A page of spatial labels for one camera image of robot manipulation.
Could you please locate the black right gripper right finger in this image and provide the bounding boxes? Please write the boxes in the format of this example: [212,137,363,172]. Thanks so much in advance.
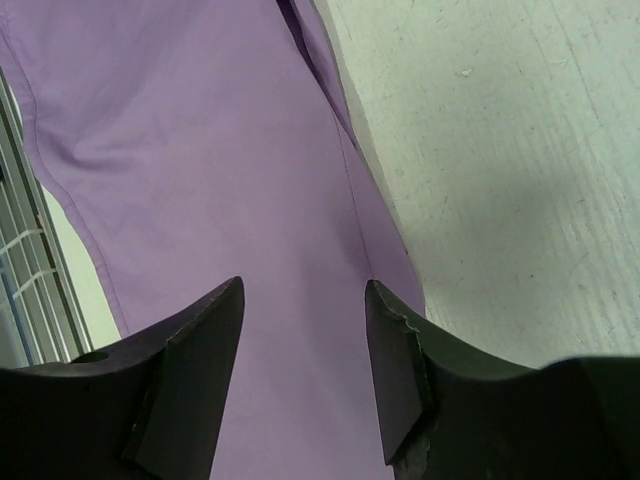
[365,280,639,479]

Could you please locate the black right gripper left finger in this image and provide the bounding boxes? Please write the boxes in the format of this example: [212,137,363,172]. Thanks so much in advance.
[1,277,245,479]

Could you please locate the purple trousers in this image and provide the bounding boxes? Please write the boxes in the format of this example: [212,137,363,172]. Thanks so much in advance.
[1,1,423,479]

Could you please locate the aluminium table frame rail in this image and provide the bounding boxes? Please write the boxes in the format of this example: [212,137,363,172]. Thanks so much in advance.
[1,78,93,368]

